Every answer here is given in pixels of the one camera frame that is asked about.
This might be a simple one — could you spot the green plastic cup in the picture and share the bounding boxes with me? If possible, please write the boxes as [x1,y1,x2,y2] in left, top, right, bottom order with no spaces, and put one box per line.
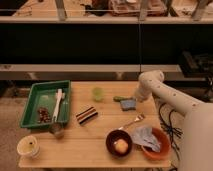
[92,87,103,102]

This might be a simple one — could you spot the green pickle toy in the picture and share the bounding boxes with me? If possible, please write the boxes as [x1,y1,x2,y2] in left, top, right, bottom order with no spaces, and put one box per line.
[113,96,132,102]

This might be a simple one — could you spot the grey blue cloth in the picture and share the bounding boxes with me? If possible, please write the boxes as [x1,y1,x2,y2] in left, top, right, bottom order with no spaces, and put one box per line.
[131,126,161,152]

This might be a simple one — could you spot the brown bits in tray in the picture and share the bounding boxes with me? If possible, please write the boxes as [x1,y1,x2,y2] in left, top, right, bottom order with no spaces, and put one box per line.
[38,107,51,123]

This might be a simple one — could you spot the black cables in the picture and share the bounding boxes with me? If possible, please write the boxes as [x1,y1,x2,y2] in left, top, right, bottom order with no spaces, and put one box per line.
[158,102,184,171]

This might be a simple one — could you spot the green plastic tray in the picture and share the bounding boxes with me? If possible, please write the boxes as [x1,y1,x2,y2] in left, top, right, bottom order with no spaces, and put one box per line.
[20,80,71,129]

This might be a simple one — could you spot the blue sponge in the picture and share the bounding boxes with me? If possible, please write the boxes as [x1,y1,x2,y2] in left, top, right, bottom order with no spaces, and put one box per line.
[120,99,136,111]

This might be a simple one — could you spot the yellow round fruit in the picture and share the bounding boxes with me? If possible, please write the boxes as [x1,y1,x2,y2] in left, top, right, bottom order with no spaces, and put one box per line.
[114,139,128,154]

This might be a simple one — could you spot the black equipment box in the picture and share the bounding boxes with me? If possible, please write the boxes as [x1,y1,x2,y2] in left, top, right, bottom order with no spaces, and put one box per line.
[178,51,213,78]

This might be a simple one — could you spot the small glass jar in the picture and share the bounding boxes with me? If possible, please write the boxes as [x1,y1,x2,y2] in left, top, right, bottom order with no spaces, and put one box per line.
[50,123,64,138]

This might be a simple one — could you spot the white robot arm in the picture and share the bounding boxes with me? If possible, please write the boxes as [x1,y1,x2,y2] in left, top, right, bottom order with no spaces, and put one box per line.
[135,70,213,171]

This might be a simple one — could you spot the black red striped block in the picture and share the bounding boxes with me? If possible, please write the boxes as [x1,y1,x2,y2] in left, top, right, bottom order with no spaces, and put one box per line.
[76,107,98,125]

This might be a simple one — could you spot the white paper cup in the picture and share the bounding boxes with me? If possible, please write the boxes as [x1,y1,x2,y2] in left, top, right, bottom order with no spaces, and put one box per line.
[17,135,40,158]

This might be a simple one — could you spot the orange bowl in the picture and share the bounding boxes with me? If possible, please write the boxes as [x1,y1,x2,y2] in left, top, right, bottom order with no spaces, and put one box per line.
[141,127,171,161]

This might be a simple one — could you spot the dark brown bowl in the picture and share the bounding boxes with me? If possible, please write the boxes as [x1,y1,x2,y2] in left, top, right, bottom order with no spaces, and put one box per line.
[106,130,132,157]

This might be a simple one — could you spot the metal fork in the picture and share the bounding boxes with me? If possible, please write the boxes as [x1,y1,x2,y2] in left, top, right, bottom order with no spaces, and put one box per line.
[118,114,145,130]

